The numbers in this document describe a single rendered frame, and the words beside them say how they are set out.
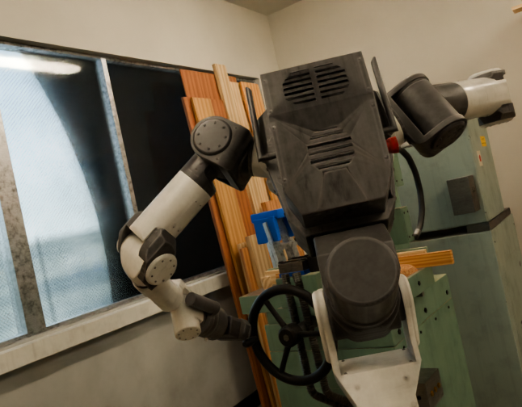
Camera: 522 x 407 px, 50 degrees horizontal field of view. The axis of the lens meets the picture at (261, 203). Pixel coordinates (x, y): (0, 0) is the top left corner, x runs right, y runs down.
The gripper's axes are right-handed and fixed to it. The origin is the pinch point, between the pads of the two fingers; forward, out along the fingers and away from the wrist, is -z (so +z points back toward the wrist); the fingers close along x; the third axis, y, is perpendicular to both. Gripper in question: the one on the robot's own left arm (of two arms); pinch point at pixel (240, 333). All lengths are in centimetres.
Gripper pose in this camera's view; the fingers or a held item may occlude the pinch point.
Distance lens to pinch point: 162.2
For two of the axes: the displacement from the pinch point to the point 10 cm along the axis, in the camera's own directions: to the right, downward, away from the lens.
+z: -5.9, -3.9, -7.0
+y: 1.3, -9.1, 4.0
